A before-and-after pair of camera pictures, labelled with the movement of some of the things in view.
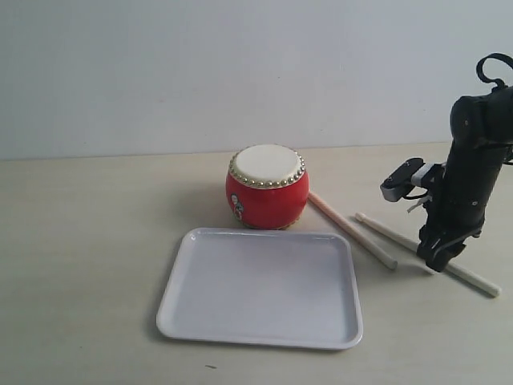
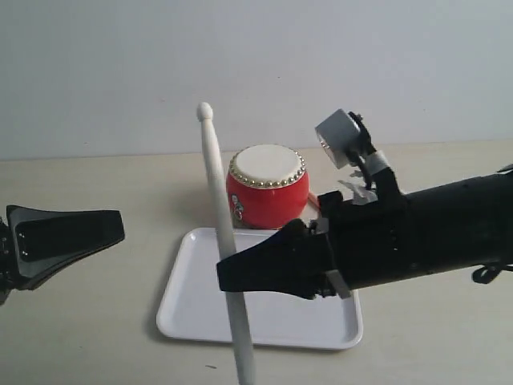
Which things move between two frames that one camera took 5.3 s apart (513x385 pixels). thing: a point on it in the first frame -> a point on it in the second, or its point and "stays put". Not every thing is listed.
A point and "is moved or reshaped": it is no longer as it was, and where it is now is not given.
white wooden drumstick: [474, 281] is moved or reshaped
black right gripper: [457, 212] -> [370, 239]
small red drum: [267, 187] stays put
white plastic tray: [263, 287] stays put
